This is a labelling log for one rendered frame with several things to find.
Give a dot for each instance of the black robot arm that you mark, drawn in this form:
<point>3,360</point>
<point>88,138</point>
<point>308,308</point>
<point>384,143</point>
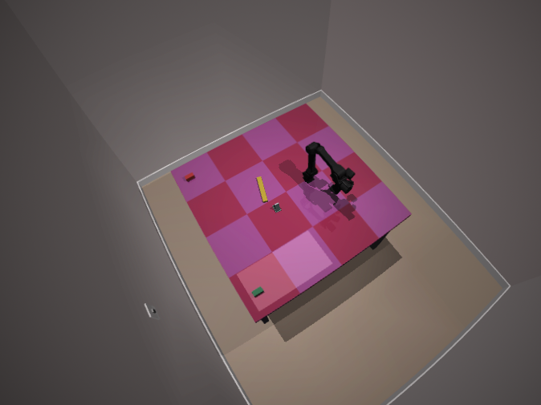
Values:
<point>337,170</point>

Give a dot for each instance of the yellow bar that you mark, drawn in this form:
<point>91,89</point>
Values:
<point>262,189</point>

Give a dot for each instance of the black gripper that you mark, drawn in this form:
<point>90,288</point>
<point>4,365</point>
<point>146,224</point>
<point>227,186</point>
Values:
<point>335,187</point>

